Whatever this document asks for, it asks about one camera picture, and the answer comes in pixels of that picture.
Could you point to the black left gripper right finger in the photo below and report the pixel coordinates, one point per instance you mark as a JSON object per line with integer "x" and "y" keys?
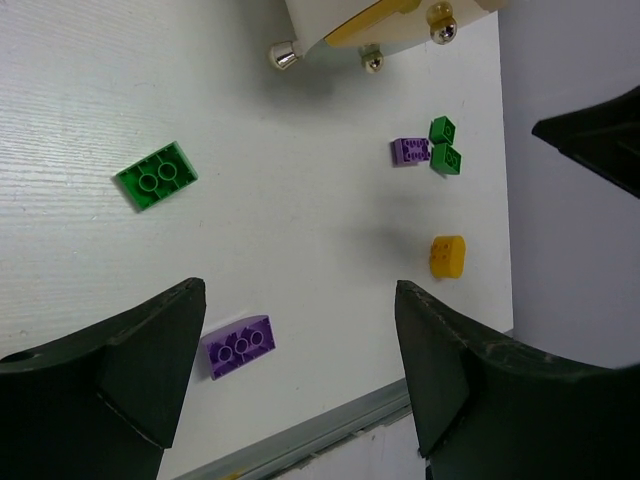
{"x": 487, "y": 406}

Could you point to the large green lego brick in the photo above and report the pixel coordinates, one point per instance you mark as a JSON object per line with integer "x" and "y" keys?
{"x": 156, "y": 177}

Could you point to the purple lego brick underside up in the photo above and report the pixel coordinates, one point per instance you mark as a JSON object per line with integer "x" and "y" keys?
{"x": 237, "y": 344}

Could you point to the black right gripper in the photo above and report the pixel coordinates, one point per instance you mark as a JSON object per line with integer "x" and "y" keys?
{"x": 603, "y": 138}

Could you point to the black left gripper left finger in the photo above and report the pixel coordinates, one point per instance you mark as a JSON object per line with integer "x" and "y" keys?
{"x": 103, "y": 402}

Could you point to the white round drawer cabinet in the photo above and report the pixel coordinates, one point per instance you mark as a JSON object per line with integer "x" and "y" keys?
{"x": 332, "y": 30}

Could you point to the yellow rounded lego brick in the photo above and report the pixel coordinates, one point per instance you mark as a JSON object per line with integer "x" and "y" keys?
{"x": 447, "y": 257}

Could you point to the small green lego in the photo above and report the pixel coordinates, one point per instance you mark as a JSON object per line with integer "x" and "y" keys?
{"x": 442, "y": 131}
{"x": 445, "y": 159}

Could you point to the purple lego brick studs up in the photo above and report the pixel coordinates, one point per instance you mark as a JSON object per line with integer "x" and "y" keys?
{"x": 410, "y": 151}

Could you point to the aluminium table edge rail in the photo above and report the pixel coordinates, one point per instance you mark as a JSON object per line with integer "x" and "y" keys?
{"x": 294, "y": 446}

